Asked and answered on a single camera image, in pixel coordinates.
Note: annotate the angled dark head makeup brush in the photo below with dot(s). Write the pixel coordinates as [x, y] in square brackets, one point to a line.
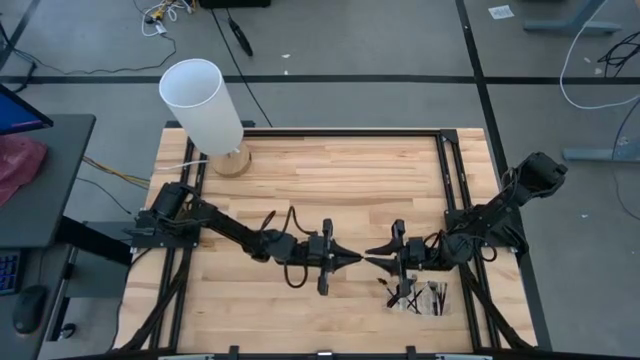
[381, 281]

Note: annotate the black computer mouse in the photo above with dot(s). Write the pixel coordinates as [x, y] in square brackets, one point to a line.
[30, 307]

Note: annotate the computer monitor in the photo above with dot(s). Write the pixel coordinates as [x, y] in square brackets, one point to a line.
[15, 115]

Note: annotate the white cylindrical lamp shade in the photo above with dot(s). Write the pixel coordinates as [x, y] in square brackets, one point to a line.
[200, 105]

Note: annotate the pink cloth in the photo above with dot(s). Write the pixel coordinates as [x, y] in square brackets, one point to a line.
[17, 165]

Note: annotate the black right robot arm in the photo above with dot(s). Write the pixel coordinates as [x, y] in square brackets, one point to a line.
[495, 210]

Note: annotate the large black powder brush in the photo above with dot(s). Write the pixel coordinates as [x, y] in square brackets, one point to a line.
[392, 302]

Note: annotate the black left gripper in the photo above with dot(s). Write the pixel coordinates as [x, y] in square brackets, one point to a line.
[328, 230]

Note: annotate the wooden lamp base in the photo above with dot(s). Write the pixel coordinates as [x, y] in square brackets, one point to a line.
[232, 164]

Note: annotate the silver aluminium bar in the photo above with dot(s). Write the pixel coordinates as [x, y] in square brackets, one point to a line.
[187, 357]
[465, 357]

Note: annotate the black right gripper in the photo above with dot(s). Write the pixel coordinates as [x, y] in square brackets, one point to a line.
[412, 255]

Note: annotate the white paper label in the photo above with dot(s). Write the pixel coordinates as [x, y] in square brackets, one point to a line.
[501, 12]

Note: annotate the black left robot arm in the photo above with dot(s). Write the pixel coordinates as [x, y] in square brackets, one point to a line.
[230, 227]

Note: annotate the clear acrylic organizer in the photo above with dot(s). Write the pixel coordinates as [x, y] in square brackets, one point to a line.
[426, 307]

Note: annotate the black keyboard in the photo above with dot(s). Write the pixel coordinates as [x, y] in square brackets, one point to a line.
[7, 272]

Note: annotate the black handheld tool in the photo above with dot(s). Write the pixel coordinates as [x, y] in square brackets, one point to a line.
[242, 40]

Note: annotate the dark grey desk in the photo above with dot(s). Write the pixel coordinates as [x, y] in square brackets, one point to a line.
[55, 200]

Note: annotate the grey desk foot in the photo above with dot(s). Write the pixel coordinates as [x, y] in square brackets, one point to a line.
[590, 154]
[560, 27]

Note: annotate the black caster wheel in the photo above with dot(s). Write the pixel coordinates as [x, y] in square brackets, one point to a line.
[67, 330]

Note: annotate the black box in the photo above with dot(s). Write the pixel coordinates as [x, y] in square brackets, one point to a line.
[235, 3]

